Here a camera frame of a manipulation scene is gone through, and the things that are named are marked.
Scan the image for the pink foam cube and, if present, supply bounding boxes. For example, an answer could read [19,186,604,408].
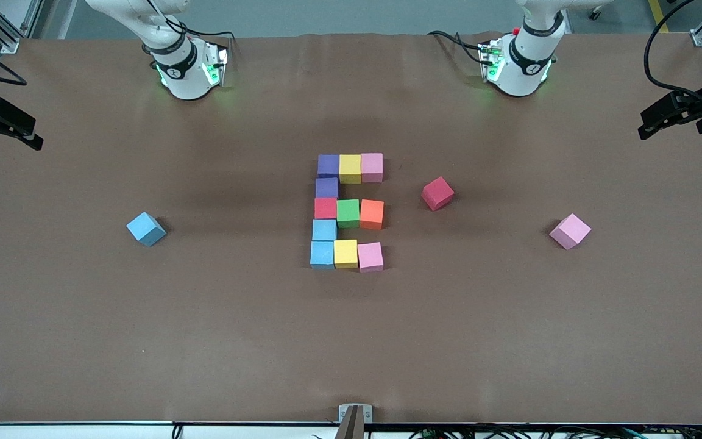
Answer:
[361,152,384,184]
[549,213,592,251]
[357,241,385,273]

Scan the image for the orange foam cube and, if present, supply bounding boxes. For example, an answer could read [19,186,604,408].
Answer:
[360,199,385,231]

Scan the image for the yellow foam cube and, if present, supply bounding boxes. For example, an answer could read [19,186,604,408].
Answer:
[339,154,363,184]
[333,239,359,269]

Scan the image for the blue foam cube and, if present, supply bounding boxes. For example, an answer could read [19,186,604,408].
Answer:
[310,240,336,270]
[126,212,166,248]
[312,218,338,243]

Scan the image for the green foam cube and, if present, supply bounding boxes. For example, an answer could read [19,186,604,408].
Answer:
[336,199,361,230]

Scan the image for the arm base connector plate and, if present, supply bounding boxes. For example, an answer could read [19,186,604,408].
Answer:
[202,41,230,87]
[478,40,505,83]

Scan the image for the brown table mat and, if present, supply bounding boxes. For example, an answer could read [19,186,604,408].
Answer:
[0,32,702,426]

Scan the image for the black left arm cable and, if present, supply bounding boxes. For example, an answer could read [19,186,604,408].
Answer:
[643,0,702,114]

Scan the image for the black arm base cable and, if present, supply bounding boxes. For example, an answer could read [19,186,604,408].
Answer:
[147,0,237,43]
[428,30,492,65]

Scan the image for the grey metal table bracket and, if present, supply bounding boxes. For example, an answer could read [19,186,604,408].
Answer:
[334,404,374,439]

